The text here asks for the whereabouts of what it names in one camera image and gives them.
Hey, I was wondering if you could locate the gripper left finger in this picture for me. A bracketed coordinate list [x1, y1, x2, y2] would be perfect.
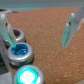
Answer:
[0, 12, 17, 48]

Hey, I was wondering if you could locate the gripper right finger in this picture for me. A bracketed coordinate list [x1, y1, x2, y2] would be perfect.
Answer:
[61, 7, 84, 49]

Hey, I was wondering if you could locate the blue button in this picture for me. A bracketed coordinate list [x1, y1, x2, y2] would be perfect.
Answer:
[6, 42, 35, 67]

